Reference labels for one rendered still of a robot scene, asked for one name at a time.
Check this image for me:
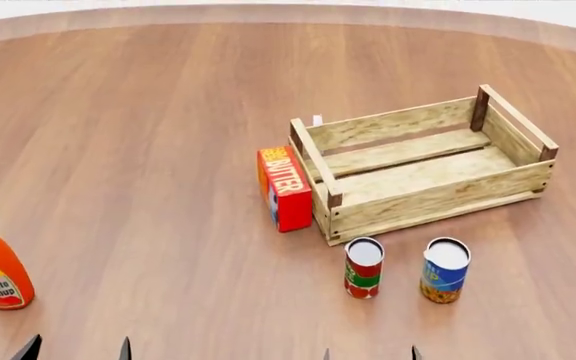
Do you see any red tomato sauce can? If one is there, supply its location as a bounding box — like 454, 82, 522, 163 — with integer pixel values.
343, 237, 386, 300

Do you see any wooden slatted crate tray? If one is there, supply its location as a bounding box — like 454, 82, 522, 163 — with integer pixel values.
288, 84, 560, 248

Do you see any orange tomato ketchup bottle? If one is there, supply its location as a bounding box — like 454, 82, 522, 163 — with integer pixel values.
0, 211, 36, 311

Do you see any red butter box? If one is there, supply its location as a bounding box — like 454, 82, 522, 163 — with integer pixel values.
256, 145, 314, 234

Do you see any blue soup can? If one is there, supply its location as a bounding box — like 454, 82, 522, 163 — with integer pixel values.
419, 236, 472, 305

